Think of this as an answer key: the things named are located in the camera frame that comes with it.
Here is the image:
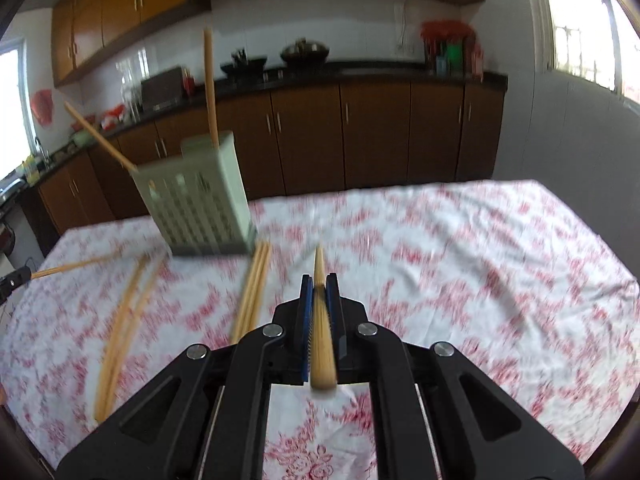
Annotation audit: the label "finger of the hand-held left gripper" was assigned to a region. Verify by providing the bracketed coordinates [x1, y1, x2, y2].
[0, 266, 32, 304]

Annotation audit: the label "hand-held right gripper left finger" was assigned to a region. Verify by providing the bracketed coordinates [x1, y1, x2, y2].
[56, 274, 314, 480]

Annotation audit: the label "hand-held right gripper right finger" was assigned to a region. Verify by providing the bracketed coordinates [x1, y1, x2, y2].
[325, 273, 587, 480]

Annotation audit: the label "green perforated chopstick holder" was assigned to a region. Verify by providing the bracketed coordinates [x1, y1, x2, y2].
[130, 131, 257, 257]

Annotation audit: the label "red floral tablecloth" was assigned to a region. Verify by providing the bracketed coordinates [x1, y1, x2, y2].
[0, 177, 640, 480]

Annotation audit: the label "red hanging plastic bag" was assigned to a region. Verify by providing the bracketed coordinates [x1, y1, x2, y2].
[30, 88, 55, 123]

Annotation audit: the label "wooden lower cabinets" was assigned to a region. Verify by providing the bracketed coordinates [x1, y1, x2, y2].
[36, 81, 507, 222]

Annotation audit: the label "glass jars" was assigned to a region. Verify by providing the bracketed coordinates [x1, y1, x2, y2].
[116, 62, 143, 121]

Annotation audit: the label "grey countertop appliance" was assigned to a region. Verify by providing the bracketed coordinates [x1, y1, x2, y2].
[140, 66, 184, 112]

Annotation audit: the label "black countertop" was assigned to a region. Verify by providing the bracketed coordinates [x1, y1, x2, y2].
[0, 61, 509, 192]

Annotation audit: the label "black wok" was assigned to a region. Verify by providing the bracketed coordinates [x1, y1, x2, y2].
[219, 49, 269, 80]

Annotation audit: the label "dark pot with lid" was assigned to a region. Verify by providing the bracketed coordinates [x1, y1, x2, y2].
[279, 36, 332, 67]

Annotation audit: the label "long wooden upper cabinet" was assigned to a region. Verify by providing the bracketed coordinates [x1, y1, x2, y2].
[51, 0, 212, 87]

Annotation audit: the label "red bag over bottles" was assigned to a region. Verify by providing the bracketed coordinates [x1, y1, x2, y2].
[421, 20, 484, 81]

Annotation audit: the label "window with metal grille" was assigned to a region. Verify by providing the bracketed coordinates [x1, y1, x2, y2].
[539, 0, 640, 107]

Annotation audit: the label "window with white frame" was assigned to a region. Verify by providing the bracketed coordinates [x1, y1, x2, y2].
[0, 39, 28, 182]

